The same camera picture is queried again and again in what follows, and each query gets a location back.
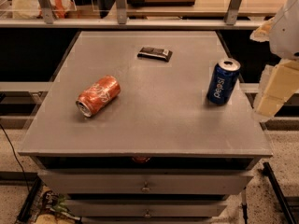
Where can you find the grey lower drawer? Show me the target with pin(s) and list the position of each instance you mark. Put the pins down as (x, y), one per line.
(137, 208)

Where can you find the grey top drawer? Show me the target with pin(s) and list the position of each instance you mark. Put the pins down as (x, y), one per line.
(83, 182)

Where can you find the metal lower drawer knob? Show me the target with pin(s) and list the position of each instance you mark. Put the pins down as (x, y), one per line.
(147, 214)

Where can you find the grey metal shelf rail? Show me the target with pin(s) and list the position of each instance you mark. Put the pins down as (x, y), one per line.
(117, 19)

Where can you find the metal drawer knob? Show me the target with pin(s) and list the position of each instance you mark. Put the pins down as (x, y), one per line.
(145, 188)
(147, 214)

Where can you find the red object in cabinet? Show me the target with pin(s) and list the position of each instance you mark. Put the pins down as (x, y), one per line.
(140, 159)

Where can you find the blue pepsi can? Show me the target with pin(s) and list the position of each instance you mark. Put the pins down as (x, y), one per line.
(225, 75)

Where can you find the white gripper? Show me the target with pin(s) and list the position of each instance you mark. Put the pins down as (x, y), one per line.
(286, 32)

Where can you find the metal top drawer knob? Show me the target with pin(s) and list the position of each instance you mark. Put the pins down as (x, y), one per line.
(145, 188)

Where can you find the dark chocolate bar wrapper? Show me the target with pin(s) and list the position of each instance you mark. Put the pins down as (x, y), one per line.
(154, 53)

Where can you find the white orange plastic bag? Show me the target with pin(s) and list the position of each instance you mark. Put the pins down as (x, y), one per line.
(30, 9)

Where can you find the grey drawer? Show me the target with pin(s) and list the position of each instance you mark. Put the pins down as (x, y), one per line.
(137, 208)
(83, 182)

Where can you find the orange coke can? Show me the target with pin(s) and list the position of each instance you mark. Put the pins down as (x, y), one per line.
(93, 99)

